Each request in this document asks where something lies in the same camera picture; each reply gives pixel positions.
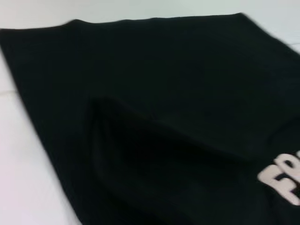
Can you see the black shirt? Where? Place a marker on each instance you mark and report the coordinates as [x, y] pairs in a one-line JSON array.
[[140, 93]]

